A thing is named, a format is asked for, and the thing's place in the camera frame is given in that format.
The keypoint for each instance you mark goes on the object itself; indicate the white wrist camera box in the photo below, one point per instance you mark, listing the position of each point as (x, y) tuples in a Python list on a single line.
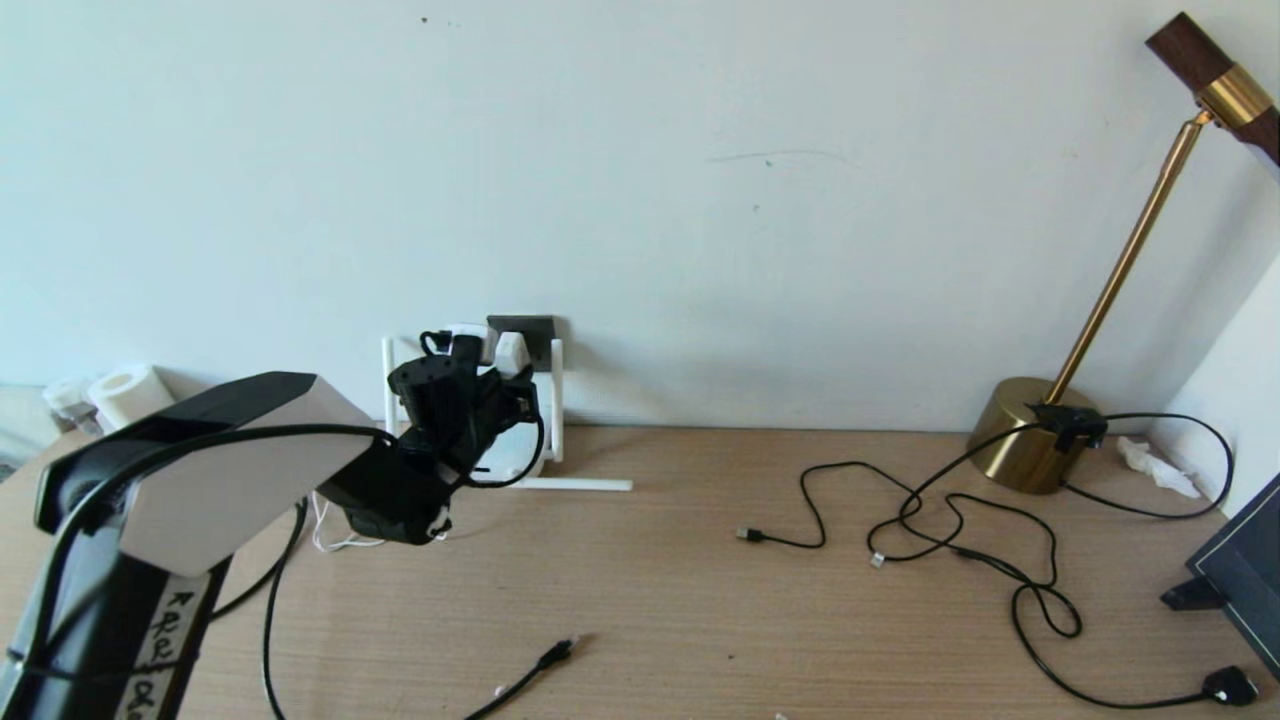
[(470, 340)]

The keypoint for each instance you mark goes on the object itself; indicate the white router with antennas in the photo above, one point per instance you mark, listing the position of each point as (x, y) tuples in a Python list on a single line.
[(585, 485)]

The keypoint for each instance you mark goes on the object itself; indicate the black stand clip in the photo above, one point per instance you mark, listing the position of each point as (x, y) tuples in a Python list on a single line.
[(1188, 597)]

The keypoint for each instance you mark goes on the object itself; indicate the gold desk lamp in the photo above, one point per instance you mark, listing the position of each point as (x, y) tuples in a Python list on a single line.
[(1012, 440)]

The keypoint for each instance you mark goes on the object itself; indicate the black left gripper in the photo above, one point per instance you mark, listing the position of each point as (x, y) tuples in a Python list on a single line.
[(480, 425)]

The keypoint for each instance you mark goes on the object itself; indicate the white paper roll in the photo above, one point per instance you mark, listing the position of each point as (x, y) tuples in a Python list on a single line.
[(130, 395)]

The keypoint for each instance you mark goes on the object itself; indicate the black clip on lamp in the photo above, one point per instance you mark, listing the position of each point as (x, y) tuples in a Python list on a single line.
[(1068, 426)]

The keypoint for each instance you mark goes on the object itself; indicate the crumpled white tissue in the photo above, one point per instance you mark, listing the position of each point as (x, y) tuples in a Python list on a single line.
[(1152, 464)]

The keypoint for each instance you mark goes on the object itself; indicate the grey wall socket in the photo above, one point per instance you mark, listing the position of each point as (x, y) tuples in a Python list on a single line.
[(538, 328)]

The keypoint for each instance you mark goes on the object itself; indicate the white power adapter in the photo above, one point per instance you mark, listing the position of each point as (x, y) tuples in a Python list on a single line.
[(511, 352)]

